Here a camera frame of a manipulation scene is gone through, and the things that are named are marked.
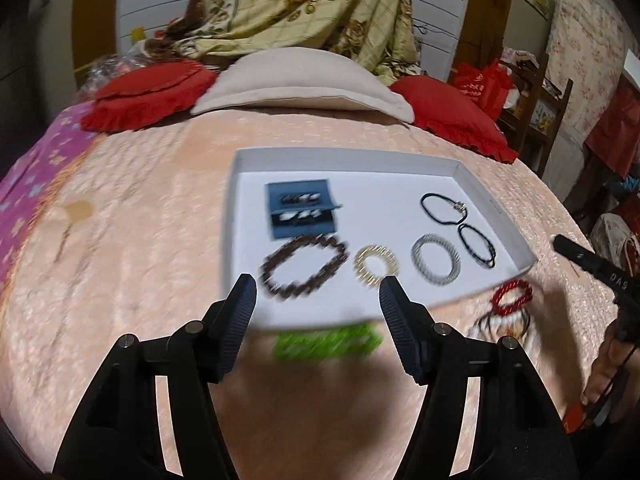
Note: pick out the person's right hand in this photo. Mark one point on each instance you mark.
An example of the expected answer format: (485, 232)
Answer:
(607, 365)

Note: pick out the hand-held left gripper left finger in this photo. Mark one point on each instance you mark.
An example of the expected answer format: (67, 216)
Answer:
(232, 325)

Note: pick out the clear plastic bag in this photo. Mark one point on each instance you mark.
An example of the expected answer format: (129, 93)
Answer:
(100, 72)

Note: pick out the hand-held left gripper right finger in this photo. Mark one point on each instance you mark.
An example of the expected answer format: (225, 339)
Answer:
(402, 325)

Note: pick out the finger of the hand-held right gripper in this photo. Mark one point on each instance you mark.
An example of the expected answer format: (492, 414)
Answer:
(585, 257)

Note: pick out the floral wall cloth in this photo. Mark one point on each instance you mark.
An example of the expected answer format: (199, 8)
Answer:
(585, 50)

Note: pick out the beige pillow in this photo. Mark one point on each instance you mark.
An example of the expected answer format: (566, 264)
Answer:
(300, 80)

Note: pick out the white cardboard box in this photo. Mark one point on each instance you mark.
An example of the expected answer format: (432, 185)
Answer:
(370, 215)

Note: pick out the red shopping bag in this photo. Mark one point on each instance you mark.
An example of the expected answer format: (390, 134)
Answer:
(480, 87)

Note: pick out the purple patterned bed sheet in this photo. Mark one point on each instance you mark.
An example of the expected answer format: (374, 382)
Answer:
(35, 175)

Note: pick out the blue hair clip card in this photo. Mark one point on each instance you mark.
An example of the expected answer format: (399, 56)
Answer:
(300, 207)

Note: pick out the red ruffled pillow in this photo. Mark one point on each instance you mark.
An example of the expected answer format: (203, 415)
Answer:
(145, 95)
(450, 110)

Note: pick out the wooden shelf rack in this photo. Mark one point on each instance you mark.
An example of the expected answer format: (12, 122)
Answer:
(537, 110)

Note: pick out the floral yellow blanket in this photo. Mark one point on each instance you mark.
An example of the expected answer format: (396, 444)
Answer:
(310, 5)

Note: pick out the pink textured bedspread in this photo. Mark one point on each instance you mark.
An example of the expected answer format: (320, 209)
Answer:
(125, 260)

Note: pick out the red hanging cloth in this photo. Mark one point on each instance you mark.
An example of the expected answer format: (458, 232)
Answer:
(617, 130)

